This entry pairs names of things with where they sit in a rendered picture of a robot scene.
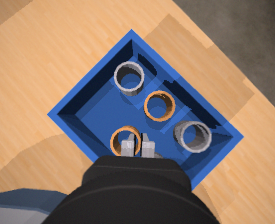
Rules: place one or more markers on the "bronze bushing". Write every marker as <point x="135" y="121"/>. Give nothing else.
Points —
<point x="167" y="98"/>
<point x="115" y="145"/>

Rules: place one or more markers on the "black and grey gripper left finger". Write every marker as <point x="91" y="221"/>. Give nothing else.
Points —
<point x="128" y="147"/>

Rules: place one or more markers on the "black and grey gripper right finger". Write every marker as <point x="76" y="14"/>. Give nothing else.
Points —
<point x="147" y="148"/>

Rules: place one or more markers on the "grey metal sleeve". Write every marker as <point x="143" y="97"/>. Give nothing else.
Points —
<point x="202" y="139"/>
<point x="129" y="68"/>
<point x="157" y="155"/>

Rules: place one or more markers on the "blue crate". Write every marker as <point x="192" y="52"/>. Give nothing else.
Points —
<point x="95" y="108"/>

